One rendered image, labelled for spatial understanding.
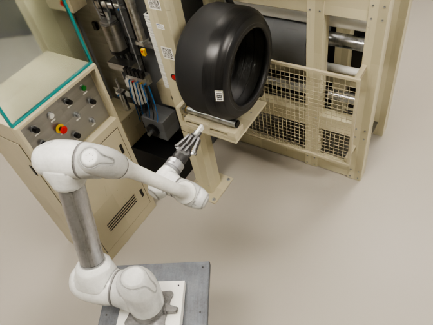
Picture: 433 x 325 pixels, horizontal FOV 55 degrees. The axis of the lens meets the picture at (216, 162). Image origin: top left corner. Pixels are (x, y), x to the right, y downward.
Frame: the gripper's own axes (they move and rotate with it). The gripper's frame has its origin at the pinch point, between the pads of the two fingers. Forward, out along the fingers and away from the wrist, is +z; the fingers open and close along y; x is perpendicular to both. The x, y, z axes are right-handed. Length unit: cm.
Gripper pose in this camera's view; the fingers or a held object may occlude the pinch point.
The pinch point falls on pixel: (198, 131)
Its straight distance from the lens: 211.0
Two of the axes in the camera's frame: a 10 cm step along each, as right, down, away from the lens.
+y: -8.4, -3.1, 4.5
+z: 5.0, -7.6, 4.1
